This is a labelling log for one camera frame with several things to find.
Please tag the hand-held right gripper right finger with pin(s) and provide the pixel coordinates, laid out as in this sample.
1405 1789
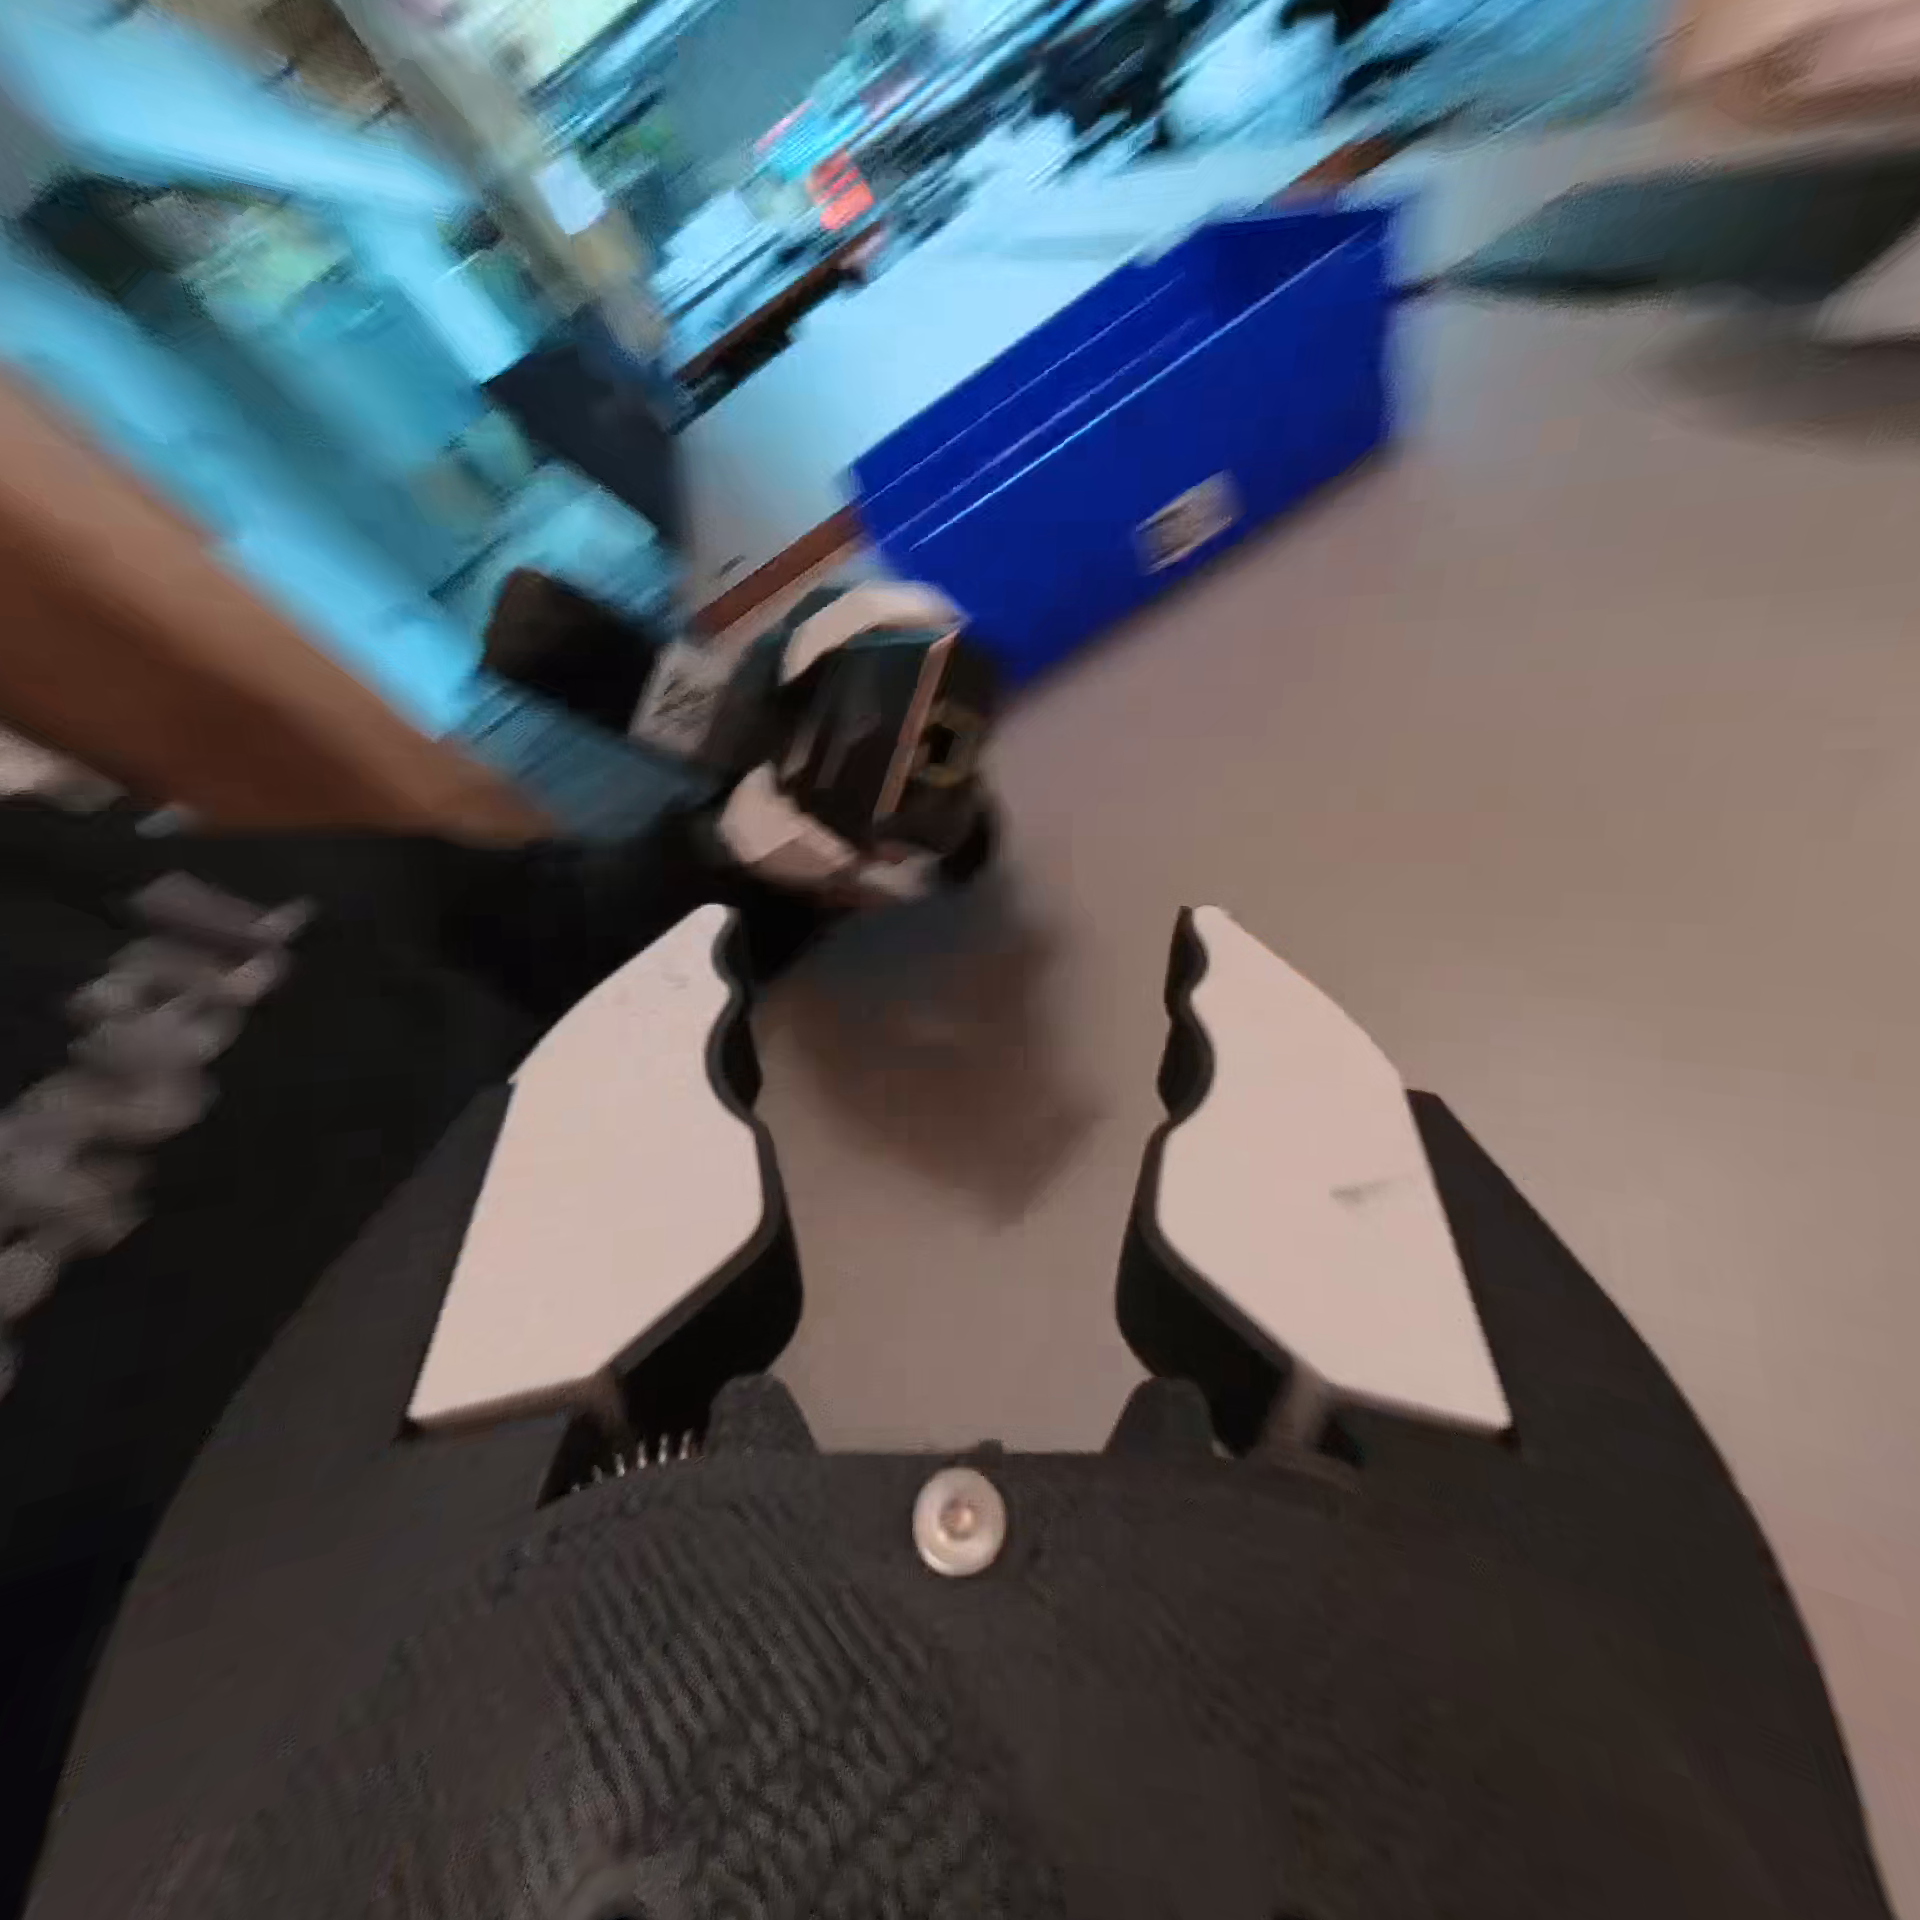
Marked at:
1320 1200

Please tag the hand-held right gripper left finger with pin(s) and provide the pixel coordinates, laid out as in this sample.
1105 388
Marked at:
600 1200

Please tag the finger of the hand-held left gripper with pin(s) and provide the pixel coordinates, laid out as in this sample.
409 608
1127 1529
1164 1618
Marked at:
869 622
825 862

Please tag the blue plastic bin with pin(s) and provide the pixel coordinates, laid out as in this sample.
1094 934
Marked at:
1126 451

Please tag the grey desk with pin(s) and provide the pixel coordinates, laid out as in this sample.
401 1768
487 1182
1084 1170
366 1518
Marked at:
1501 825

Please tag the wooden partition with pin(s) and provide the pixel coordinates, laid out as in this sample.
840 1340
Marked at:
224 629

